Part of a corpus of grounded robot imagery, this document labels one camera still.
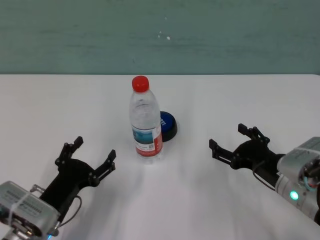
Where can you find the blue push button black base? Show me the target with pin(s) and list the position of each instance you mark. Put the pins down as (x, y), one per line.
(168, 122)

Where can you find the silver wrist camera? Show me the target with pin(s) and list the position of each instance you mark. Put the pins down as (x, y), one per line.
(27, 202)
(297, 160)

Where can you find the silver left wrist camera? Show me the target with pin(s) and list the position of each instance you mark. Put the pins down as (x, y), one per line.
(27, 202)

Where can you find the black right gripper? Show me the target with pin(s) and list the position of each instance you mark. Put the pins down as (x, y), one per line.
(255, 157)

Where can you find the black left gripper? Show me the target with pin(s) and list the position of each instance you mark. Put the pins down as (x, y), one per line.
(67, 182)

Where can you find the clear water bottle red cap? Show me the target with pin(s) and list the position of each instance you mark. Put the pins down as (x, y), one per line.
(145, 120)

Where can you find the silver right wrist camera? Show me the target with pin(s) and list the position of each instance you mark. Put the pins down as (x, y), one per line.
(297, 160)

